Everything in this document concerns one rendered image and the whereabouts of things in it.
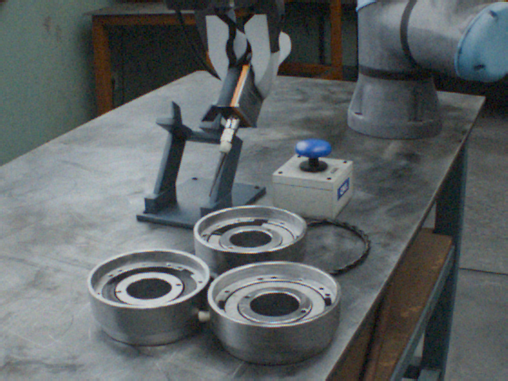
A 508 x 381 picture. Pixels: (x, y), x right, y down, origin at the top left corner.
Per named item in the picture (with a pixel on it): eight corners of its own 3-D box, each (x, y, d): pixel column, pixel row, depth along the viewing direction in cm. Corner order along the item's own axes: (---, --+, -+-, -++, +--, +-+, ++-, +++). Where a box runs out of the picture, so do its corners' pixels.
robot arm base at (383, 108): (363, 107, 123) (363, 50, 119) (450, 118, 117) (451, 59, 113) (335, 132, 110) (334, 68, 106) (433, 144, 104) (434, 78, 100)
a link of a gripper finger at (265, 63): (308, 85, 77) (292, 1, 74) (283, 101, 73) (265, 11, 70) (283, 87, 79) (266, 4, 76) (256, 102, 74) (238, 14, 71)
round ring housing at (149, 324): (139, 365, 56) (131, 321, 55) (72, 315, 63) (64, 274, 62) (238, 318, 63) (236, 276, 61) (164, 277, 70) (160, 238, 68)
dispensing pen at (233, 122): (186, 184, 69) (237, 39, 75) (207, 203, 73) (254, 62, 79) (206, 185, 68) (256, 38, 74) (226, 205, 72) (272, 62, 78)
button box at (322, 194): (333, 221, 81) (334, 179, 79) (272, 212, 83) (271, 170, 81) (356, 194, 87) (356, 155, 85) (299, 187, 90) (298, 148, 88)
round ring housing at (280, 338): (334, 299, 65) (335, 258, 63) (345, 366, 55) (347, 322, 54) (214, 303, 65) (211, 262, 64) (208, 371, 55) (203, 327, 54)
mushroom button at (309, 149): (324, 192, 81) (324, 149, 80) (290, 188, 83) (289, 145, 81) (336, 180, 85) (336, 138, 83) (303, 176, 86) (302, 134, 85)
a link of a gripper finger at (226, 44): (260, 85, 80) (260, 4, 76) (232, 101, 76) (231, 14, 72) (235, 82, 82) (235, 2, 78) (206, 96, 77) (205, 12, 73)
